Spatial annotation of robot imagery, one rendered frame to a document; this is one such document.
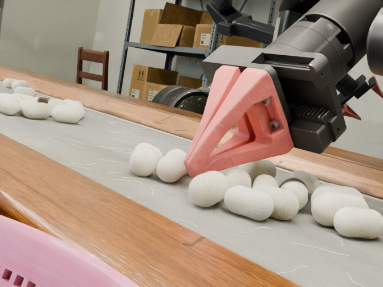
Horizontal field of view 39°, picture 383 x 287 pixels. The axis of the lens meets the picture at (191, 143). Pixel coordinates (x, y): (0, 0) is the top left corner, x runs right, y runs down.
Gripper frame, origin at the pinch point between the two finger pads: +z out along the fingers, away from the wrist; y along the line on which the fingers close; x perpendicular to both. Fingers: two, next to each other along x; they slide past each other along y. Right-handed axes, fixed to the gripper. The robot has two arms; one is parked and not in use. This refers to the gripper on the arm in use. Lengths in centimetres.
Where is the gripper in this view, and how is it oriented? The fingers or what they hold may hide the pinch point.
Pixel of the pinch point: (198, 162)
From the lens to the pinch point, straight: 35.8
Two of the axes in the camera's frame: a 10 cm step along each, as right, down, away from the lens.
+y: 6.4, 2.0, -7.4
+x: 3.7, 7.7, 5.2
